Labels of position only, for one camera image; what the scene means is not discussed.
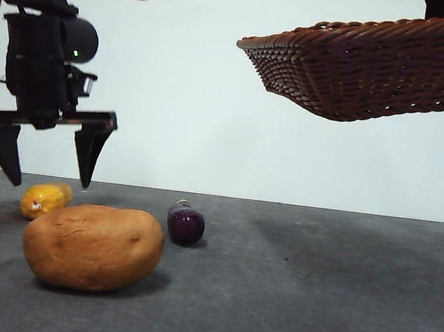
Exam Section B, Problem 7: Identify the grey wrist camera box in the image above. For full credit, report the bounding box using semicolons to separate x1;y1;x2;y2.
64;65;99;100

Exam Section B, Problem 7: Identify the brown wicker basket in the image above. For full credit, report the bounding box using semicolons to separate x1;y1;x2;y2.
228;0;444;136

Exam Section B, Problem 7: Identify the purple eggplant with green stem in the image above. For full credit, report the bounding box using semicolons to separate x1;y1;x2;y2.
163;197;209;248

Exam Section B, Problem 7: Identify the yellow corn cob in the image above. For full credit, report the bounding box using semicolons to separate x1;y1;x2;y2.
17;177;76;224

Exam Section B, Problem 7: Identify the brown potato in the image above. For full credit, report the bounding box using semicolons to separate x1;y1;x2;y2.
17;195;169;300

